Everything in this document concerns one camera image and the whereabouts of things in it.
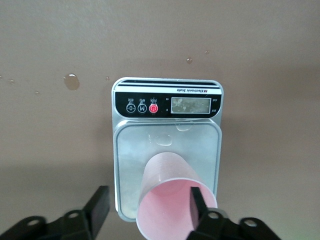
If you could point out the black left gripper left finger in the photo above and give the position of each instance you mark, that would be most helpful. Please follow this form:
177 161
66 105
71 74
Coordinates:
75 225

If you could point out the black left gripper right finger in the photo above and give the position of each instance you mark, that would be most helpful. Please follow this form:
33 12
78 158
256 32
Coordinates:
212 227

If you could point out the pink plastic cup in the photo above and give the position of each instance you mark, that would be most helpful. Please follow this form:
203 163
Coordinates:
165 205

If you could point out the silver digital kitchen scale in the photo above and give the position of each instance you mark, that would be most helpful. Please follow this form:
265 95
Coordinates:
140 145

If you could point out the clear liquid drop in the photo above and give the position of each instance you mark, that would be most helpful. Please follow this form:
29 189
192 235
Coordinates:
72 82

